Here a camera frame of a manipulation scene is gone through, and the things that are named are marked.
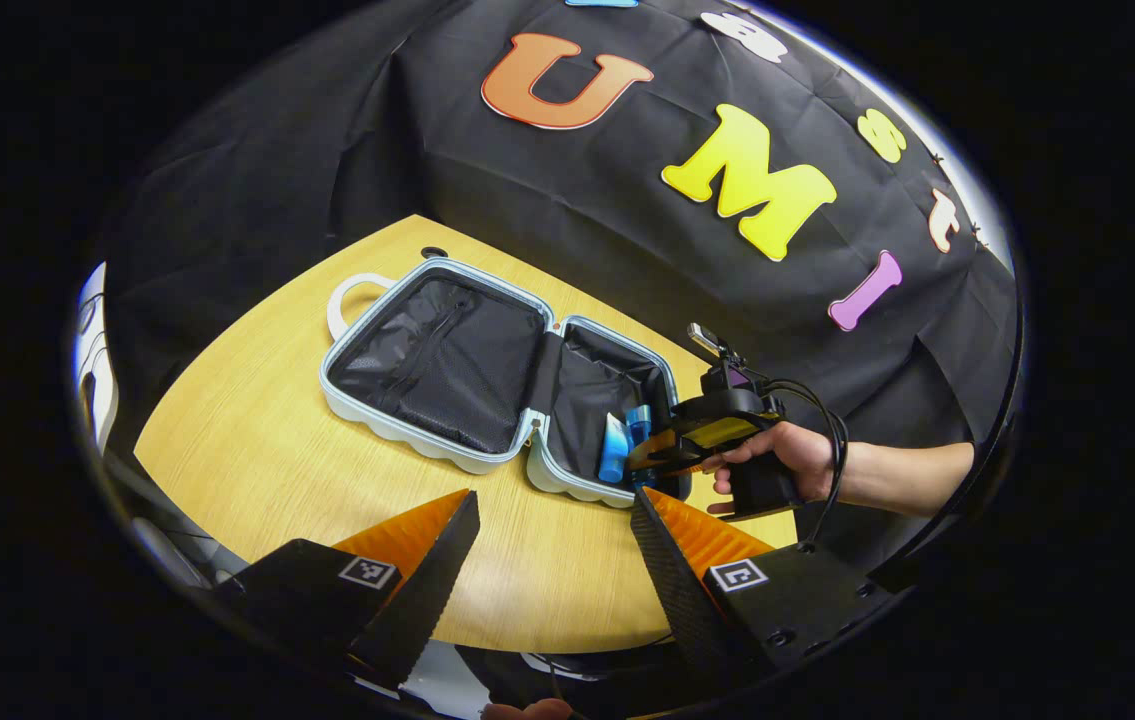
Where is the white skin care tube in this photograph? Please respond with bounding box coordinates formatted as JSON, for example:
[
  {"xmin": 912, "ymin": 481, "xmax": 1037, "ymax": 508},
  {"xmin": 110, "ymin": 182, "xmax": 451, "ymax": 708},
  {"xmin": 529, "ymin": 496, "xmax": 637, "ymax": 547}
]
[{"xmin": 597, "ymin": 413, "xmax": 634, "ymax": 485}]

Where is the light blue suitcase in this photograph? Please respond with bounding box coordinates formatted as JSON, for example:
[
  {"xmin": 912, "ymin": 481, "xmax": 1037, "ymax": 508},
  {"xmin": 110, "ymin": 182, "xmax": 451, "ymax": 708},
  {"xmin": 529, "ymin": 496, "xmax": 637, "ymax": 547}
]
[{"xmin": 319, "ymin": 257, "xmax": 693, "ymax": 511}]

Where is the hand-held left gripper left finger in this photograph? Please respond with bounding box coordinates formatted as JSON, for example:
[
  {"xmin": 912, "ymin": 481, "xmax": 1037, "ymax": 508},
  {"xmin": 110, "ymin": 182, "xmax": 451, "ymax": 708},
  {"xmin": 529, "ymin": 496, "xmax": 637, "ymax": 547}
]
[{"xmin": 212, "ymin": 489, "xmax": 482, "ymax": 691}]

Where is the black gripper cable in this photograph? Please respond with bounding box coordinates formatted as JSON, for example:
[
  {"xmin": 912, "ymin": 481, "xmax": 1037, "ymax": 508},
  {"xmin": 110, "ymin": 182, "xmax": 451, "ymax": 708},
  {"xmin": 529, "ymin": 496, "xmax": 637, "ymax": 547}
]
[{"xmin": 762, "ymin": 378, "xmax": 850, "ymax": 553}]

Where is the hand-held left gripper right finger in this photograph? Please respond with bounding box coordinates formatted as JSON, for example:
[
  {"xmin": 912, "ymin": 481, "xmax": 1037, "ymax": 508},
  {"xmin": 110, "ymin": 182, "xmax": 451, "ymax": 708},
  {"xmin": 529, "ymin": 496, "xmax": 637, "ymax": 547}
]
[{"xmin": 629, "ymin": 487, "xmax": 898, "ymax": 692}]

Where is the teal bottle with blue cap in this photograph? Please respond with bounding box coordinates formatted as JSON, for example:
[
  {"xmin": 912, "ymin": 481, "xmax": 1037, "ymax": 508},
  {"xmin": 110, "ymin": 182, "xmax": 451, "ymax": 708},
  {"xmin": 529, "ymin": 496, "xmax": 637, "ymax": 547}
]
[{"xmin": 624, "ymin": 404, "xmax": 655, "ymax": 491}]

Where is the black backdrop cloth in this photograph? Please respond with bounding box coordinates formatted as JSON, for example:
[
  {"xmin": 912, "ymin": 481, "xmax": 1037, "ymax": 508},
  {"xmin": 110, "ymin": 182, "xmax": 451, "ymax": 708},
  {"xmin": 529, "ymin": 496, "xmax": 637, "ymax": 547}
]
[{"xmin": 97, "ymin": 0, "xmax": 1023, "ymax": 571}]

